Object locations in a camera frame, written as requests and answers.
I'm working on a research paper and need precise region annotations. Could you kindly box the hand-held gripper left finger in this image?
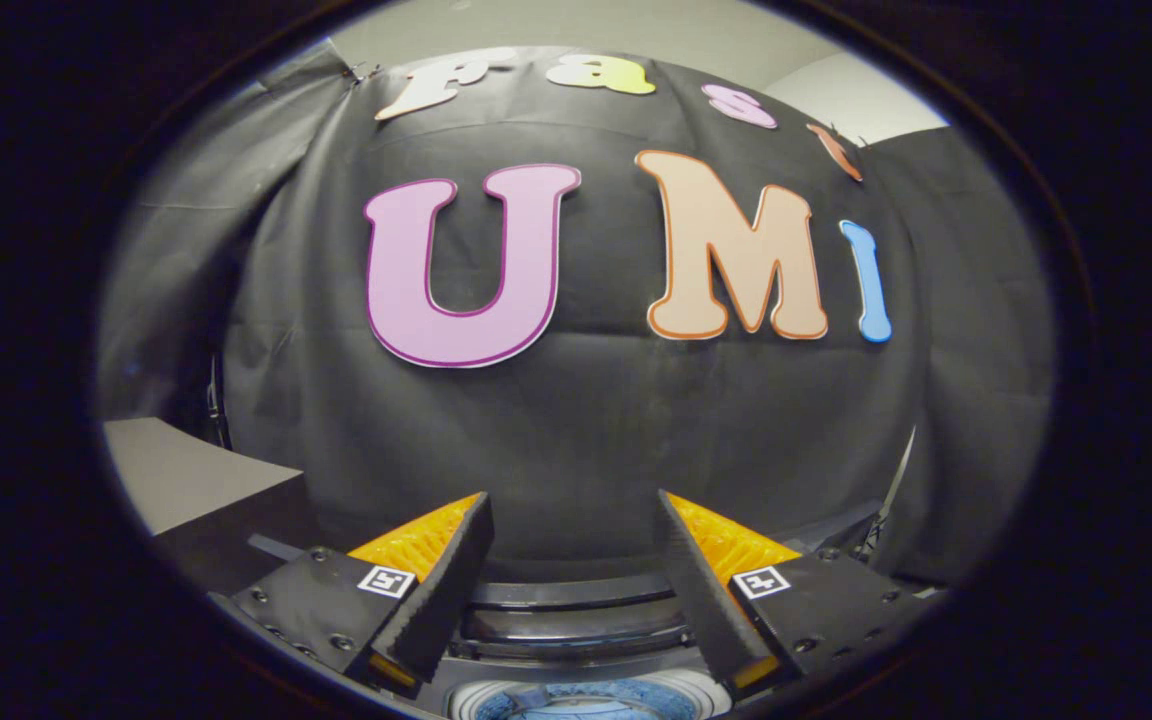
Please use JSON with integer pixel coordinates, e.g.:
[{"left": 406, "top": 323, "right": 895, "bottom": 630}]
[{"left": 226, "top": 490, "right": 497, "bottom": 701}]

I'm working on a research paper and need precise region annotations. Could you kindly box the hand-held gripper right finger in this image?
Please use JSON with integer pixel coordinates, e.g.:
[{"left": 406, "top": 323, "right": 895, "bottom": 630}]
[{"left": 656, "top": 490, "right": 937, "bottom": 701}]

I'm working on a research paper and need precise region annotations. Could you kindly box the light blue shirt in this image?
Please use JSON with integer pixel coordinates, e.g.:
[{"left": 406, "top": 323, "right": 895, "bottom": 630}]
[{"left": 476, "top": 680, "right": 697, "bottom": 720}]

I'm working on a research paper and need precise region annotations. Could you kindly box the black backdrop cloth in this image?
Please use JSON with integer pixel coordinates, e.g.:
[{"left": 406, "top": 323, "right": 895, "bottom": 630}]
[{"left": 96, "top": 45, "right": 1052, "bottom": 591}]

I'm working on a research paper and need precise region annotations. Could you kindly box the black light stand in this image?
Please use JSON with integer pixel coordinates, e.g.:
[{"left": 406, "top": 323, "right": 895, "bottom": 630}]
[{"left": 871, "top": 428, "right": 919, "bottom": 561}]

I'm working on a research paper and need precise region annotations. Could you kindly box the beige and grey cabinet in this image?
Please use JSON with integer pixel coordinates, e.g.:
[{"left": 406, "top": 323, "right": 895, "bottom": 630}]
[{"left": 101, "top": 417, "right": 327, "bottom": 601}]

